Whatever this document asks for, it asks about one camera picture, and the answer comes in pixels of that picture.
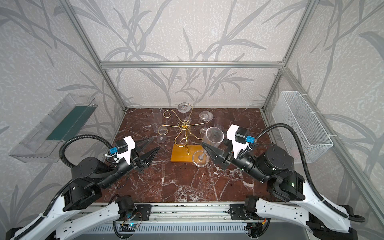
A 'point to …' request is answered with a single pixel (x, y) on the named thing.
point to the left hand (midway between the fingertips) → (158, 140)
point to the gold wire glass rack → (181, 136)
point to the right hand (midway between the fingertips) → (209, 130)
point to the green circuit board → (128, 227)
